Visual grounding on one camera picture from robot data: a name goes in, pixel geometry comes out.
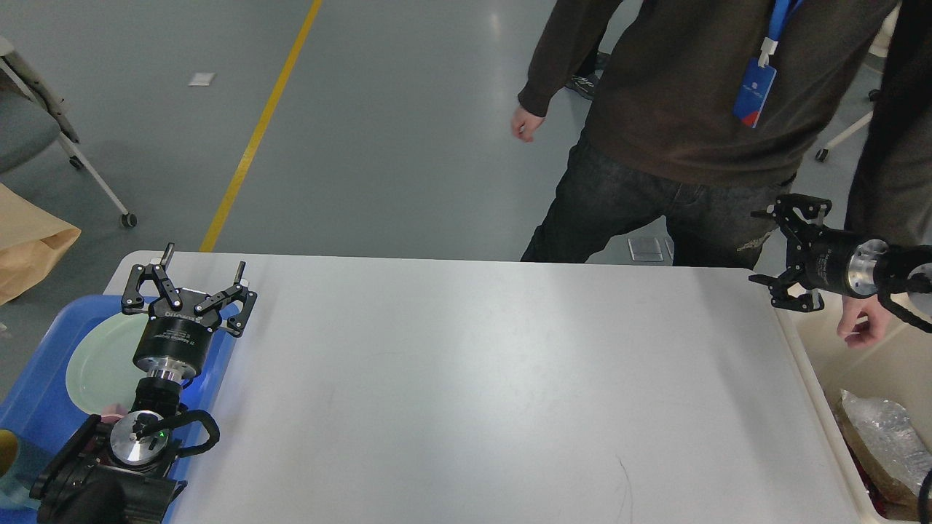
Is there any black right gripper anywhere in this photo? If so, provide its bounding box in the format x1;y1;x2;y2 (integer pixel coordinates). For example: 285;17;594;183
748;193;890;314

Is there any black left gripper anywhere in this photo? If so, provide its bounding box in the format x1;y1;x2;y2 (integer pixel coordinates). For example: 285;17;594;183
120;244;258;381

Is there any light green plate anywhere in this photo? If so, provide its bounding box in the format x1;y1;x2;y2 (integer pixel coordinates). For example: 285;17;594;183
66;313;149;414

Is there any pink ribbed mug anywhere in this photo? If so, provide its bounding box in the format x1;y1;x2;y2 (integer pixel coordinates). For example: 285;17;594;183
100;402;129;424

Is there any foil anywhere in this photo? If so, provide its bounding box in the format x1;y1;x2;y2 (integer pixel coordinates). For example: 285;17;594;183
837;390;931;500

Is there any dark teal mug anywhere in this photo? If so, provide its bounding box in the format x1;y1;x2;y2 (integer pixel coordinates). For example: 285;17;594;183
1;429;51;509

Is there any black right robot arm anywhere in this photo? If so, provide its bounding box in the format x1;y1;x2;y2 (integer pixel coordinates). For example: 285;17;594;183
749;194;931;333

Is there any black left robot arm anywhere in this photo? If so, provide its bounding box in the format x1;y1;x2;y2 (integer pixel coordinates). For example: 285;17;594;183
30;243;258;523

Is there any brown sweater person left hand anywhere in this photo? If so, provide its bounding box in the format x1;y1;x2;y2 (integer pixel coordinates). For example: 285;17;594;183
837;296;894;349

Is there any brown sweater person right hand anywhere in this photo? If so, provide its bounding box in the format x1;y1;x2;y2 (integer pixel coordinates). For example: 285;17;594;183
510;104;545;143

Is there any beige plastic bin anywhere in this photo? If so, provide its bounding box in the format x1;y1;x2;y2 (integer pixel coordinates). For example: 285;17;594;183
775;293;931;523

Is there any paper bag held by person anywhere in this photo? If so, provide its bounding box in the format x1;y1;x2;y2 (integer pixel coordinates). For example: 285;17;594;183
1;185;81;305

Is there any floor plate left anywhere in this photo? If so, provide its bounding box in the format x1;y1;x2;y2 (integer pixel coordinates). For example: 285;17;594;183
627;237;665;263

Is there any person in brown sweater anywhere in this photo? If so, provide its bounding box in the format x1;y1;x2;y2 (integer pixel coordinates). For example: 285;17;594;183
517;0;932;270

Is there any blue plastic tray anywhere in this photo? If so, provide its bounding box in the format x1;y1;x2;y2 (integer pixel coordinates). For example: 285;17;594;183
0;294;242;524

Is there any chair with beige jacket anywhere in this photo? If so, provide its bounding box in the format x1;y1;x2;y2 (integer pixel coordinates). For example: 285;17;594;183
1;37;138;229

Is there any person leg far right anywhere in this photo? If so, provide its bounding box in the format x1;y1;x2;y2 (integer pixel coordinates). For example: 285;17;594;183
564;51;610;100

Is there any blue lanyard badge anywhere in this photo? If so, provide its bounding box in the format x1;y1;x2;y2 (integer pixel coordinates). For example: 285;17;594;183
732;1;802;128

